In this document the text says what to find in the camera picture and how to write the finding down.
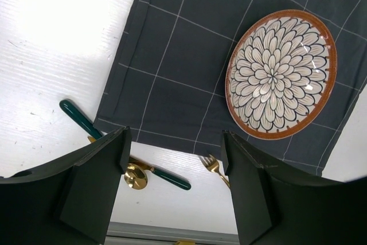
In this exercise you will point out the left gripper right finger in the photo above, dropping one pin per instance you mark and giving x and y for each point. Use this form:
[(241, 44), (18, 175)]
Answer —
[(276, 203)]

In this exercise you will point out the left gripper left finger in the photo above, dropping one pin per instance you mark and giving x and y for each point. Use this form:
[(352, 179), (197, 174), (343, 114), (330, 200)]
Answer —
[(68, 200)]

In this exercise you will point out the gold spoon green handle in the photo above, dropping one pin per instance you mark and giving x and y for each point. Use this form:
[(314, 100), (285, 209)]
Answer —
[(77, 116)]

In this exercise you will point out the gold fork green handle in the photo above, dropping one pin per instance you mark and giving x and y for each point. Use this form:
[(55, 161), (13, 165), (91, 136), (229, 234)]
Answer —
[(212, 165)]

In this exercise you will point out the gold knife green handle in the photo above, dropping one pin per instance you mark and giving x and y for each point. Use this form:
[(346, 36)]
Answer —
[(169, 176)]

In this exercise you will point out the floral plate orange rim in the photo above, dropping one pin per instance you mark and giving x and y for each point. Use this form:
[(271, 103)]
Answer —
[(281, 74)]

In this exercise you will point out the dark grey checked cloth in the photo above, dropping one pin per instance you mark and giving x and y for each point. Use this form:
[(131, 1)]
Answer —
[(167, 81)]

